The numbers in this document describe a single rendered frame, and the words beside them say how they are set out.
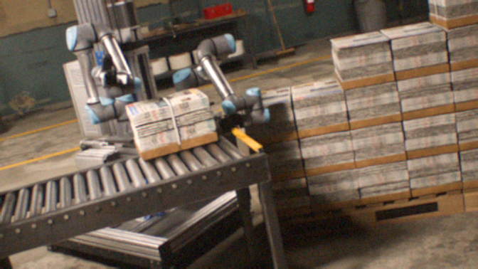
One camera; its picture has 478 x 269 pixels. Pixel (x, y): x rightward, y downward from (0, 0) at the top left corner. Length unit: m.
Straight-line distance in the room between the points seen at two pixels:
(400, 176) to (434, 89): 0.52
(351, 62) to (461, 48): 0.59
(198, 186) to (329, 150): 1.09
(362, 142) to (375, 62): 0.45
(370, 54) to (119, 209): 1.60
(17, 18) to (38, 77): 0.94
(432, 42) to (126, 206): 1.83
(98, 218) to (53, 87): 7.36
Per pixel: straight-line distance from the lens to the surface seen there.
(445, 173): 3.57
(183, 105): 2.85
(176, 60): 9.35
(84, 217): 2.52
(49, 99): 9.83
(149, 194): 2.51
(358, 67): 3.32
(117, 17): 3.57
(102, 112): 3.30
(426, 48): 3.37
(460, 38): 3.39
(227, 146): 2.82
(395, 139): 3.44
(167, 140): 2.87
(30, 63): 9.77
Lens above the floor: 1.59
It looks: 15 degrees down
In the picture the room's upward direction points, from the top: 12 degrees counter-clockwise
